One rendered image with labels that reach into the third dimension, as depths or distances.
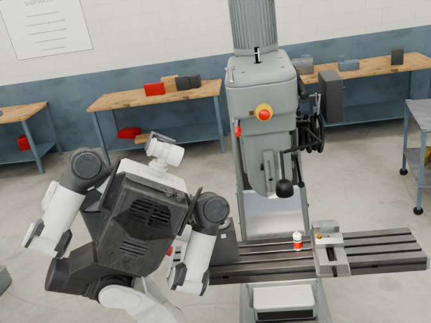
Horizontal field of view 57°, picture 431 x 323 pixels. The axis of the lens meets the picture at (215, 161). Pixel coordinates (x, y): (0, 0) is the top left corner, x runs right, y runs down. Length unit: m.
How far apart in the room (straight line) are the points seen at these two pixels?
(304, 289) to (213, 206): 0.85
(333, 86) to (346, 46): 4.15
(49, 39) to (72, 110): 1.09
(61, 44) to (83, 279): 5.28
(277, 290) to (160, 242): 0.91
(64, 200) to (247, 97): 0.70
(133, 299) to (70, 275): 0.23
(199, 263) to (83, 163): 0.50
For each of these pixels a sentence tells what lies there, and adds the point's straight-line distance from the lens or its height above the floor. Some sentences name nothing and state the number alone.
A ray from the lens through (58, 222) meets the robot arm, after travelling 1.30.
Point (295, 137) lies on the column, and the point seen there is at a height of 1.40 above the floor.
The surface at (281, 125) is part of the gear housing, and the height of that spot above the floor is 1.66.
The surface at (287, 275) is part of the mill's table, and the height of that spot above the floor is 0.90.
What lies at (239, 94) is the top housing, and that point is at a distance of 1.43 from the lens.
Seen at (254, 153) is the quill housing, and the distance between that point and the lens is 1.65.
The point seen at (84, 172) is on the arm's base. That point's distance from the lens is 1.23.
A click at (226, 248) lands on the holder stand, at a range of 1.95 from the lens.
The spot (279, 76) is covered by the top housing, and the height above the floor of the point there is 1.88.
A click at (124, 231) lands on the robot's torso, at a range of 1.20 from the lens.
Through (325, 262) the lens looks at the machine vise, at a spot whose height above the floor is 1.02.
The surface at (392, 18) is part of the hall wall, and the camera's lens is 6.16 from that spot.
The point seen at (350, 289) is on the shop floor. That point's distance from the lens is 3.23.
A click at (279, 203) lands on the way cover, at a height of 1.03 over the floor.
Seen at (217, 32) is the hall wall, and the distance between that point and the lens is 5.85.
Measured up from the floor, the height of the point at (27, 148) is 0.26.
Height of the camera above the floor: 2.22
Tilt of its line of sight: 25 degrees down
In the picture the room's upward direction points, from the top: 10 degrees counter-clockwise
